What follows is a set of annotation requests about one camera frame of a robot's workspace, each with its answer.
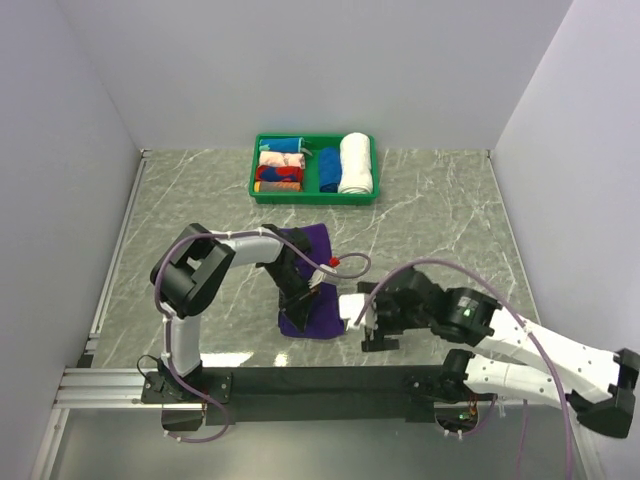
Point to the purple towel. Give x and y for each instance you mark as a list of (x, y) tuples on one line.
[(324, 321)]

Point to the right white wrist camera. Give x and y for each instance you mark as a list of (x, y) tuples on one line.
[(350, 307)]

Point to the orange grey rolled towel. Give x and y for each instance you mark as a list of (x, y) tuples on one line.
[(275, 187)]

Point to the black base bar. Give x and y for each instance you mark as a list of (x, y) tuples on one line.
[(262, 394)]

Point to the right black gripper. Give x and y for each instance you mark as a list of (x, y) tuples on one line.
[(379, 342)]

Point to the aluminium side rail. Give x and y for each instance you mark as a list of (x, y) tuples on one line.
[(106, 292), (530, 294)]

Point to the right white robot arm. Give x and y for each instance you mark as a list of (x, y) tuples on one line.
[(497, 353)]

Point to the right aluminium side rail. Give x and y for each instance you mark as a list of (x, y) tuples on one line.
[(530, 294)]

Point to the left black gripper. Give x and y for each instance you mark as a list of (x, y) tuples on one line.
[(297, 307)]

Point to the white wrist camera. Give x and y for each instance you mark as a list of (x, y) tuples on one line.
[(350, 307), (325, 275)]

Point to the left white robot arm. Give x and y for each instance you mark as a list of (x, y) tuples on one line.
[(187, 279)]

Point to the left aluminium side rail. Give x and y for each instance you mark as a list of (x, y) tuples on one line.
[(106, 292)]

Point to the white rolled towel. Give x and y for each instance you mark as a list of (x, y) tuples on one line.
[(356, 164)]

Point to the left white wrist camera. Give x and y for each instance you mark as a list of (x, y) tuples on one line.
[(325, 275)]

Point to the pink rolled towel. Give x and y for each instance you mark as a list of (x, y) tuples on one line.
[(279, 159)]

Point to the green plastic tray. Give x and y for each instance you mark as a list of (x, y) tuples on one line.
[(311, 195)]

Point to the teal blue rolled towel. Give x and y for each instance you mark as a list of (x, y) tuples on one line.
[(282, 144)]

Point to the aluminium front rail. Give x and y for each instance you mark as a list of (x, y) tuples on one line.
[(112, 388)]

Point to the red blue rolled towel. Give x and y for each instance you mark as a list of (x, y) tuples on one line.
[(285, 174)]

